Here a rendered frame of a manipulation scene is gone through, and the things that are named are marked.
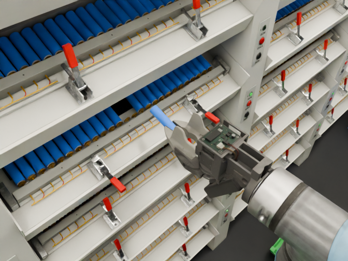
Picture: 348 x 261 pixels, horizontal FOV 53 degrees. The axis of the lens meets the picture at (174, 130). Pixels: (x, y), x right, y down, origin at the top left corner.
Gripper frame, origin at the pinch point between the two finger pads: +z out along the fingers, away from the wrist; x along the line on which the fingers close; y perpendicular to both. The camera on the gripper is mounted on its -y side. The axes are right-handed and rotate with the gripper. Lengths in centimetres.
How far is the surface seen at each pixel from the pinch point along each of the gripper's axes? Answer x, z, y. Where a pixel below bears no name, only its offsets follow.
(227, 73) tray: -29.0, 9.2, -7.3
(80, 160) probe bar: 15.7, 10.0, -4.7
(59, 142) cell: 16.4, 15.5, -3.2
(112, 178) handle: 13.3, 3.1, -6.0
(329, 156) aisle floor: -117, -9, -103
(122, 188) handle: 13.4, 0.1, -6.0
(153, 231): 1.4, 5.9, -48.4
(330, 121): -125, 0, -89
